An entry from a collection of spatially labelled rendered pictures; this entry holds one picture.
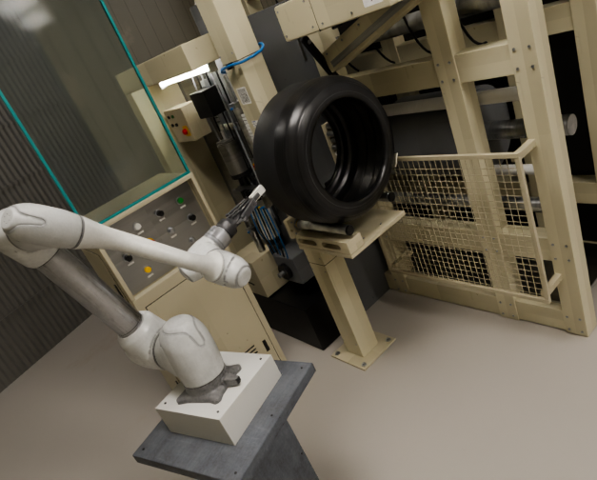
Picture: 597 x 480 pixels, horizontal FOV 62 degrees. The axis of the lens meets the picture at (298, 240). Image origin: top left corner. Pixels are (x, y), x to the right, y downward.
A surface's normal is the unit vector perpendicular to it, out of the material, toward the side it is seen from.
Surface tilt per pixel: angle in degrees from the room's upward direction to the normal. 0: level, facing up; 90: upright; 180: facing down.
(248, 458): 0
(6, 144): 90
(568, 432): 0
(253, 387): 90
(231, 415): 90
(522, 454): 0
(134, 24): 90
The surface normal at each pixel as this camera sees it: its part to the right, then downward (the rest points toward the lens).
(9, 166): 0.81, -0.08
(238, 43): 0.61, 0.11
